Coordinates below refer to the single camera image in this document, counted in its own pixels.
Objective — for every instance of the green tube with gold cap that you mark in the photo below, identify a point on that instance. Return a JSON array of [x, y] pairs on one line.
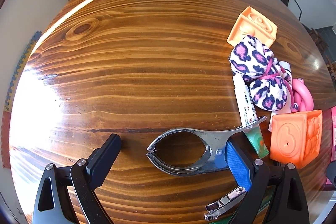
[[264, 204]]

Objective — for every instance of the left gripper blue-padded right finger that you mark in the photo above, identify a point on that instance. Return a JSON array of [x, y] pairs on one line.
[[253, 176]]

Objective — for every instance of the light orange toy cube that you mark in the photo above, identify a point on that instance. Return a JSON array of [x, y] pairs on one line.
[[253, 23]]

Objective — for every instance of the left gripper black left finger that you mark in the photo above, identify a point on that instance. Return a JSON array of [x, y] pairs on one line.
[[89, 174]]

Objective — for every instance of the pink metal tin box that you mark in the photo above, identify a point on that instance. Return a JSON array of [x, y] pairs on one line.
[[330, 169]]

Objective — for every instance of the large metal clamp clip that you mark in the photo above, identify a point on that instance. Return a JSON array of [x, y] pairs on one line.
[[188, 151]]

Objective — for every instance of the bright orange toy cube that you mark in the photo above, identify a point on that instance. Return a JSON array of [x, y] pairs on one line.
[[296, 137]]

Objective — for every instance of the metal nail clipper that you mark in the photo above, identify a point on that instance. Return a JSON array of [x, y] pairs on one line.
[[226, 203]]

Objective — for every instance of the leopard print fabric scrunchie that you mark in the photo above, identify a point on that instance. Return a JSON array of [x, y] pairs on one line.
[[268, 81]]

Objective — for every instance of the small white green tube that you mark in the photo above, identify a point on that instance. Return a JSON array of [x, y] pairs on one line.
[[248, 115]]

